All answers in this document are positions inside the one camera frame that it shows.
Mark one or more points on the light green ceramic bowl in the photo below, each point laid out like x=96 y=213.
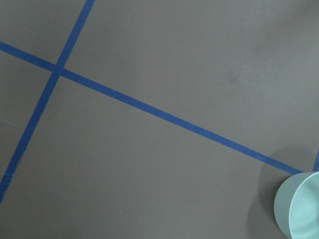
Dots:
x=296 y=206

